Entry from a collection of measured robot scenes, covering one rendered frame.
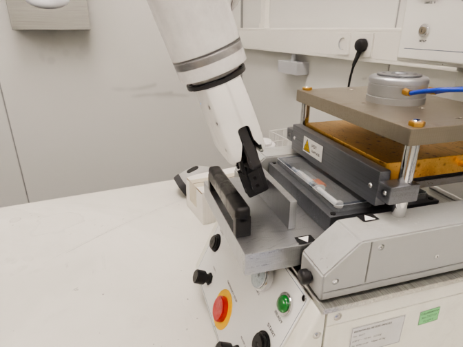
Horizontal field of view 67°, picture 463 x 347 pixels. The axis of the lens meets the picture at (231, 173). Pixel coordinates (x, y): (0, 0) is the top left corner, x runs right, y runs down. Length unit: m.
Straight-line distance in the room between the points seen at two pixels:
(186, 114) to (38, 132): 0.75
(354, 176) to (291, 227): 0.10
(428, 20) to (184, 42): 0.46
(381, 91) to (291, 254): 0.26
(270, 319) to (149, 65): 1.62
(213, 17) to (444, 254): 0.38
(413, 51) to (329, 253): 0.45
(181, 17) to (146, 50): 1.54
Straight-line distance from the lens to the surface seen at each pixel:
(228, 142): 0.41
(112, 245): 0.86
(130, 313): 0.68
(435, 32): 0.71
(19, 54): 1.91
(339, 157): 0.50
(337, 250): 0.41
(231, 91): 0.40
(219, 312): 0.59
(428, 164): 0.50
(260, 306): 0.51
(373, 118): 0.46
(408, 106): 0.54
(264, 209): 0.50
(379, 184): 0.44
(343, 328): 0.46
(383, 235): 0.42
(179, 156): 2.08
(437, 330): 0.57
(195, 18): 0.39
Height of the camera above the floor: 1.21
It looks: 22 degrees down
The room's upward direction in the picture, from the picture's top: straight up
